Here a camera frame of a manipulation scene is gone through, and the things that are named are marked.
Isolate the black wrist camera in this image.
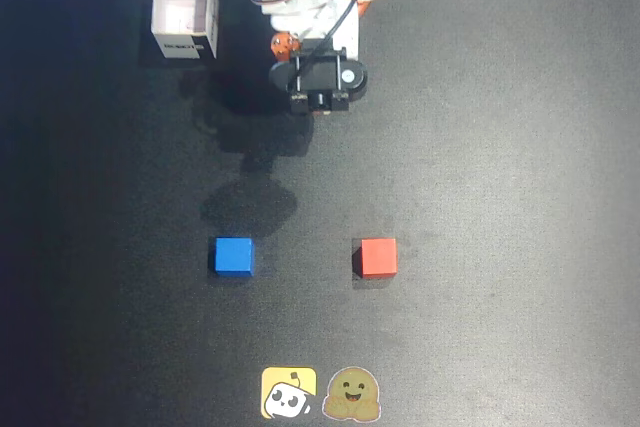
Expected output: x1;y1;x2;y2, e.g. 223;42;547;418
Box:
268;46;371;116

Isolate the white open cardboard box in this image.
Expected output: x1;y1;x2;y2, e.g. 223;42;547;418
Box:
150;0;221;61

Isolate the yellow robot sticker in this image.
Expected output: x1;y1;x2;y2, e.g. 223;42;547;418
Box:
259;366;319;420

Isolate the blue cube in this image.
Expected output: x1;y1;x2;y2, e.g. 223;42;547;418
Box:
208;236;257;279

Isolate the black camera cable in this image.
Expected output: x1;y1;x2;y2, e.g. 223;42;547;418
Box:
294;0;389;73

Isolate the red cube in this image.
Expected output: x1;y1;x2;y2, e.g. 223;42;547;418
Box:
352;237;399;280

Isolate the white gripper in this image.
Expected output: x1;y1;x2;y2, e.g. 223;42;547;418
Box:
258;0;362;63

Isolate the hugging face emoji sticker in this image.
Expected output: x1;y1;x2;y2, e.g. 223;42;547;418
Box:
320;365;383;422

